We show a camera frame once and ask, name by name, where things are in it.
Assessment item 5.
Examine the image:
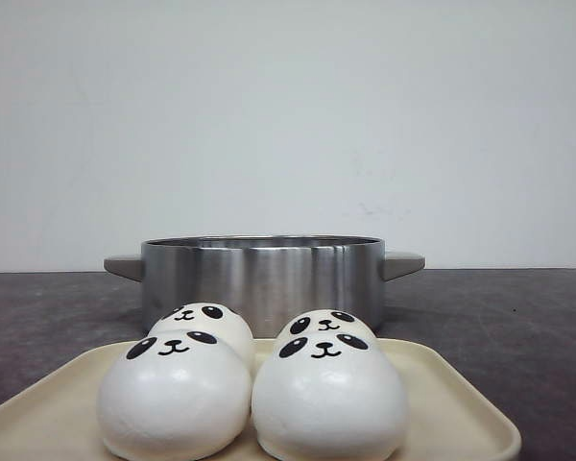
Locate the panda bun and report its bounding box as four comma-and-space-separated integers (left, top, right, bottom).
149, 302, 255, 373
96, 330, 252, 460
274, 309, 376, 350
252, 331, 409, 460

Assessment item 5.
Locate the stainless steel steamer pot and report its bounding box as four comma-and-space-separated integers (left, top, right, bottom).
104, 235, 425, 338

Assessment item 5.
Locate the cream rectangular plastic tray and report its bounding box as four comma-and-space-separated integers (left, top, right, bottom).
0, 339, 521, 460

